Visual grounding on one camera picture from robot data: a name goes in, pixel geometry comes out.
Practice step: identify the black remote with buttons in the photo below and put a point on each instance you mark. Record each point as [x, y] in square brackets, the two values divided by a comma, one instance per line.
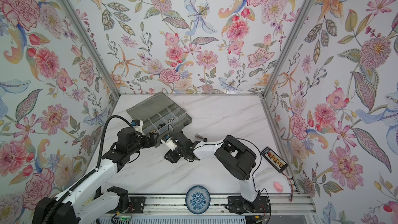
[274, 159]

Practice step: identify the silver hex bolt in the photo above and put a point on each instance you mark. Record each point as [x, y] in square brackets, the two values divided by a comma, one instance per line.
[199, 136]

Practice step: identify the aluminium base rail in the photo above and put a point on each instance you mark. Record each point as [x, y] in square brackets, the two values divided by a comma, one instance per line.
[177, 204]

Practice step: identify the pink eraser toy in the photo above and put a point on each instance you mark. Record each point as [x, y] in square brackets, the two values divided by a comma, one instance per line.
[278, 187]

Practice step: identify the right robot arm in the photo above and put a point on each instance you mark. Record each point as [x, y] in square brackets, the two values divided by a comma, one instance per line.
[236, 157]

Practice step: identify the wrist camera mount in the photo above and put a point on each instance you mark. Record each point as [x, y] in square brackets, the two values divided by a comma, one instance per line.
[138, 125]
[170, 144]

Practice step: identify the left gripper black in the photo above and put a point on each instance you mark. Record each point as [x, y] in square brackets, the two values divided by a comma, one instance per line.
[153, 141]

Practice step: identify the blue white patterned plate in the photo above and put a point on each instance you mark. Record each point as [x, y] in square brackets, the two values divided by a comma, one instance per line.
[197, 200]

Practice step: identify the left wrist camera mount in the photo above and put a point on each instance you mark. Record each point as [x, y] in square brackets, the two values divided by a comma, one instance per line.
[138, 125]

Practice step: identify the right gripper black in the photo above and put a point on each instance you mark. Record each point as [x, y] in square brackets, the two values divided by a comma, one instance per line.
[171, 157]

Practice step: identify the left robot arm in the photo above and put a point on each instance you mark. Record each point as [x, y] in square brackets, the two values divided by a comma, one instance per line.
[48, 210]

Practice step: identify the grey plastic organizer box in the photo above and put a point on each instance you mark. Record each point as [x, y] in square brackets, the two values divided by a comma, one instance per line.
[156, 110]

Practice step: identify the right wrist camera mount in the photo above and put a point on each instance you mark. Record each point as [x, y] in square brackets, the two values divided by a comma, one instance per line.
[170, 144]

